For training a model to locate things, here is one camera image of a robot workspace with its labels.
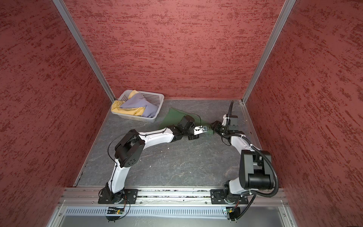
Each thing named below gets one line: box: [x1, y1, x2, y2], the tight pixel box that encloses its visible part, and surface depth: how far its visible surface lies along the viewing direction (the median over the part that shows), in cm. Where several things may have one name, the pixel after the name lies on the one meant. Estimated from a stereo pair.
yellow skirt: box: [111, 89, 147, 116], surface depth 102 cm
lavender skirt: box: [120, 93, 159, 118], surface depth 102 cm
